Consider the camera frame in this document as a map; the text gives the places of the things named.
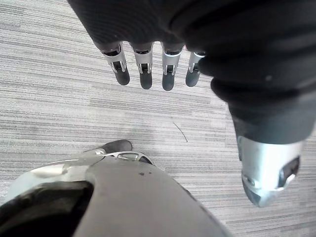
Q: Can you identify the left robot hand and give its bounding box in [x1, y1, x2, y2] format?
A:
[66, 0, 316, 208]

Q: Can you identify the thin dark thread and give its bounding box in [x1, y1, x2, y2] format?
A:
[172, 121, 189, 143]

